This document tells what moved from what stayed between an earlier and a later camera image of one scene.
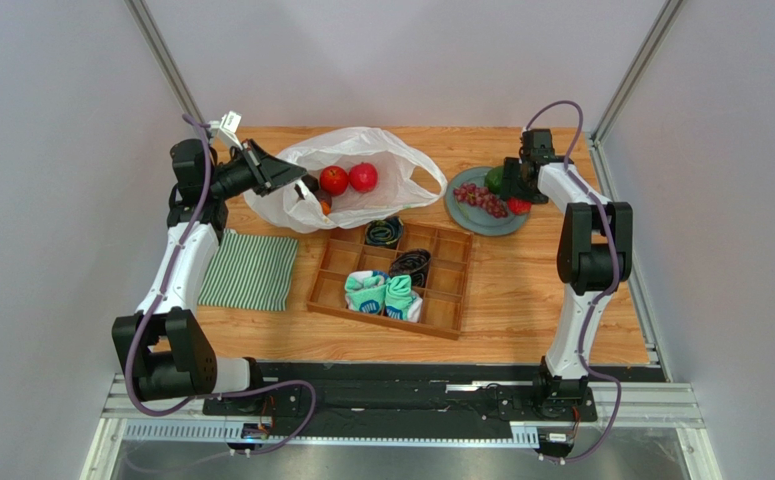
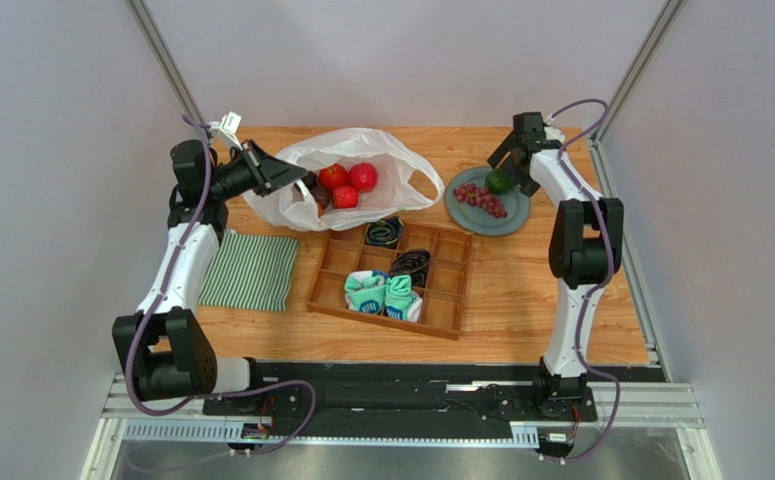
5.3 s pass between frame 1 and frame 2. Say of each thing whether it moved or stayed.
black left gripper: stayed
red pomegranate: stayed
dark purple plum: stayed
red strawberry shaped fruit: moved
